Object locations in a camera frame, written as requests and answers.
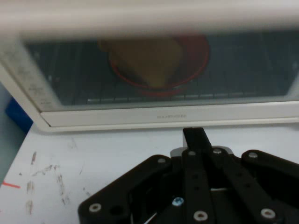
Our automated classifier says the red bowl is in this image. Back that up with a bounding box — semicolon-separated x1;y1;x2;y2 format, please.
108;34;210;98

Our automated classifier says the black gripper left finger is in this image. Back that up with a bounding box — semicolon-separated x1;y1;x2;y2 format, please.
78;127;214;224

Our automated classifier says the yellow-brown bread slice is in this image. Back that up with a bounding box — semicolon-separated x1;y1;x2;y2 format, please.
97;38;183;91

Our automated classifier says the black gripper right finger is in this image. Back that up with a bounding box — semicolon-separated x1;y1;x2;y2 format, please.
192;127;299;224

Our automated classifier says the metal oven rack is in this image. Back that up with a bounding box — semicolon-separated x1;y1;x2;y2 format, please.
25;35;299;106

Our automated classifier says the blue box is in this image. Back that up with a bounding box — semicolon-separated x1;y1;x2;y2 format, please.
5;97;34;135

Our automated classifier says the cream glass oven door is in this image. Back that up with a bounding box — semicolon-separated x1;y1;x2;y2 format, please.
0;0;299;134

